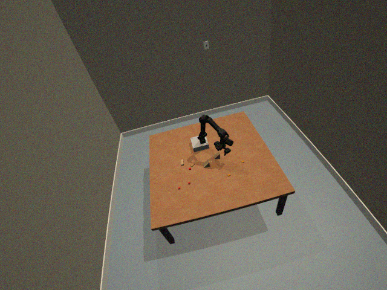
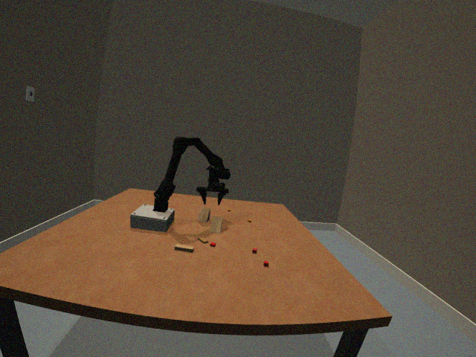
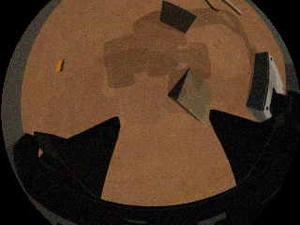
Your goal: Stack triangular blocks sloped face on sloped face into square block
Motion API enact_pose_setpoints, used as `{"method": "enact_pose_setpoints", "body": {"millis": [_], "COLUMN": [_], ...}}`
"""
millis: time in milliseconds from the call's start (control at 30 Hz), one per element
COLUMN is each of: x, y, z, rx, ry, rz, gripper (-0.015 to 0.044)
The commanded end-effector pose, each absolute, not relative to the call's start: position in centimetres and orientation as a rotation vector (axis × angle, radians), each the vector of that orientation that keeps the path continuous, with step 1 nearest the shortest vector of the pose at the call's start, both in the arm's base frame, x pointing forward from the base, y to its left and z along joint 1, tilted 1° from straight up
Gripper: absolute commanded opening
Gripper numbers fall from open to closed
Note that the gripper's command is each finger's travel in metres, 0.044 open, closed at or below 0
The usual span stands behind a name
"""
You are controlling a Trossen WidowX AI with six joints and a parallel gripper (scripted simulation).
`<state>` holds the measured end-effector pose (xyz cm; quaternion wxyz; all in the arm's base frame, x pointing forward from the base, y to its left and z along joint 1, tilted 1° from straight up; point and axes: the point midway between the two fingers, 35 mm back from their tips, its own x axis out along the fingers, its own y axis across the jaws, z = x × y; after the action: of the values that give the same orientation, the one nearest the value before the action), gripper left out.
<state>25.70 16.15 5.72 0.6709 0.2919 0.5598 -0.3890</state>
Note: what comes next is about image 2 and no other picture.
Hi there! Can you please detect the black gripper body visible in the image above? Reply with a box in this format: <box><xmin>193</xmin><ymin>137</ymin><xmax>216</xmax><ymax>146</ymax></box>
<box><xmin>197</xmin><ymin>178</ymin><xmax>228</xmax><ymax>194</ymax></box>

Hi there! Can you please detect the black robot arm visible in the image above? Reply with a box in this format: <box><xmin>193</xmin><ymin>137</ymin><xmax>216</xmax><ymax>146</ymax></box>
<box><xmin>152</xmin><ymin>137</ymin><xmax>231</xmax><ymax>213</ymax></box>

